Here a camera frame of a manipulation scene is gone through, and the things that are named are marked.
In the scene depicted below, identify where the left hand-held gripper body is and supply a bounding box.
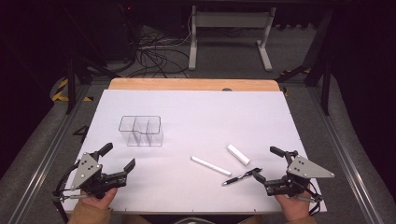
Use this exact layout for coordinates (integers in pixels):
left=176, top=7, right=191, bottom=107
left=70, top=150, right=129, bottom=200

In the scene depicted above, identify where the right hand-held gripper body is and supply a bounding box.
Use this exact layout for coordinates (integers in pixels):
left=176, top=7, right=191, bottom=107
left=263, top=149, right=336, bottom=199

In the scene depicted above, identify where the black pen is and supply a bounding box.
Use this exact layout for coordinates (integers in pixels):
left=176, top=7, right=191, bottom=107
left=220, top=167, right=263, bottom=187

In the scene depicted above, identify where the white eraser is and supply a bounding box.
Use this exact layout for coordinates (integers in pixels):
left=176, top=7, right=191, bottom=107
left=226, top=144, right=251, bottom=166

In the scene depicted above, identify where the clear plastic pen organizer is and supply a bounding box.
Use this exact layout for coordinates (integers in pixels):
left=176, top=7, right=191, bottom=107
left=118, top=115, right=164, bottom=147

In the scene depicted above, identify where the white pen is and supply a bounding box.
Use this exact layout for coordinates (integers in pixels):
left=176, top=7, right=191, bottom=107
left=190, top=155, right=233, bottom=177

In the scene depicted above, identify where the person's left hand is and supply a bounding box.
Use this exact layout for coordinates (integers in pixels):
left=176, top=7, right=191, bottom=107
left=81, top=187, right=119, bottom=211

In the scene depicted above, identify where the person's right hand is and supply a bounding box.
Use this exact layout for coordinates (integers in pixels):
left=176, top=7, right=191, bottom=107
left=274, top=186, right=312, bottom=222

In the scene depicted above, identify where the person's dark clothing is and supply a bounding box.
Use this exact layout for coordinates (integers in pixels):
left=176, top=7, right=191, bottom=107
left=122, top=214, right=262, bottom=224

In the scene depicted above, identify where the black metal stand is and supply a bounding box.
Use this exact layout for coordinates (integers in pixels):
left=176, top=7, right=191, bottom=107
left=275, top=8, right=332, bottom=116
left=64, top=55, right=120, bottom=115

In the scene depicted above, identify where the yellow black hazard tape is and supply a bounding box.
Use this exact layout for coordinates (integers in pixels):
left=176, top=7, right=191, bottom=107
left=50, top=77, right=94, bottom=103

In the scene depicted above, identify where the white table board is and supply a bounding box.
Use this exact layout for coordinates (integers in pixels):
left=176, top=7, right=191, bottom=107
left=56, top=89, right=328, bottom=216

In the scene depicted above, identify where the wooden table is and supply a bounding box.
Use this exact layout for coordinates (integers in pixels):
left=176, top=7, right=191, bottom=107
left=107, top=77, right=281, bottom=92

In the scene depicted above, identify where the small black bracket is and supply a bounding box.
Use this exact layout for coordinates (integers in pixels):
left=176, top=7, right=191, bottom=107
left=73, top=124, right=90, bottom=144

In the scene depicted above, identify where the right hand-held gripper cable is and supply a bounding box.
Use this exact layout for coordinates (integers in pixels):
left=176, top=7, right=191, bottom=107
left=297, top=181, right=323, bottom=217

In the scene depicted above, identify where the hand-held gripper cable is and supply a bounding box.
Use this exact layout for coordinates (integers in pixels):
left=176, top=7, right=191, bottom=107
left=51, top=160, right=82, bottom=224
left=297, top=181, right=323, bottom=217

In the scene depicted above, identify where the aluminium floor rail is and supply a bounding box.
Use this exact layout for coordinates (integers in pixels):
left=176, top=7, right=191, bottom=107
left=7, top=83, right=92, bottom=224
left=306, top=87, right=386, bottom=224

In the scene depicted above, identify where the left hand-held gripper cable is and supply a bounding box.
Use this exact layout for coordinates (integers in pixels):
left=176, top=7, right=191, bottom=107
left=51, top=160, right=82, bottom=224

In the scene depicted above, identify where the tangle of floor cables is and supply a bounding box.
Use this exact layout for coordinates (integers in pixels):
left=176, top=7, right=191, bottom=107
left=125, top=18, right=192, bottom=78

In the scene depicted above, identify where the white metal stand frame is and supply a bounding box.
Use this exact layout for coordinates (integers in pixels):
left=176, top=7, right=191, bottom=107
left=188, top=5, right=277, bottom=73

